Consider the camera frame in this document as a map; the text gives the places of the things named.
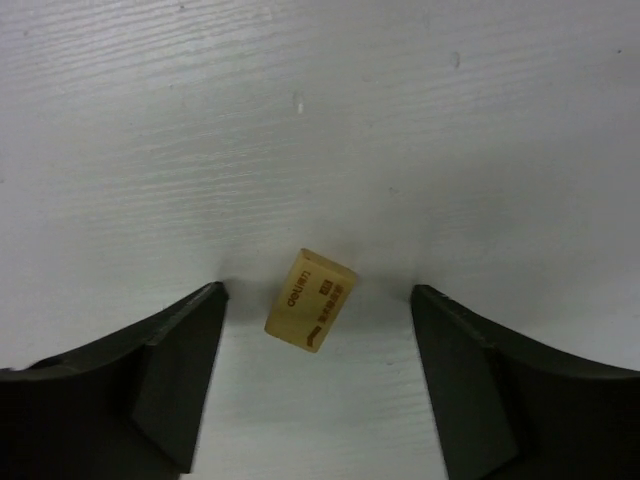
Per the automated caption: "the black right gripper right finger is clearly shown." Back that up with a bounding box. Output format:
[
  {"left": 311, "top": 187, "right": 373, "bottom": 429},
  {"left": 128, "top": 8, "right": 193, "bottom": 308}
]
[{"left": 410, "top": 285, "right": 639, "bottom": 479}]

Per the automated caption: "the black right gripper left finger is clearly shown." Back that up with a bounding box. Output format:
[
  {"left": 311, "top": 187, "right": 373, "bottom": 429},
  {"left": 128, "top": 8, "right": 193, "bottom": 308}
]
[{"left": 1, "top": 282, "right": 229, "bottom": 479}]

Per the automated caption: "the yellow eraser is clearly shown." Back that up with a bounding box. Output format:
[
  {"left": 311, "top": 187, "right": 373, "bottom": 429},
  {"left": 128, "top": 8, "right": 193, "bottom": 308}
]
[{"left": 264, "top": 248, "right": 357, "bottom": 353}]

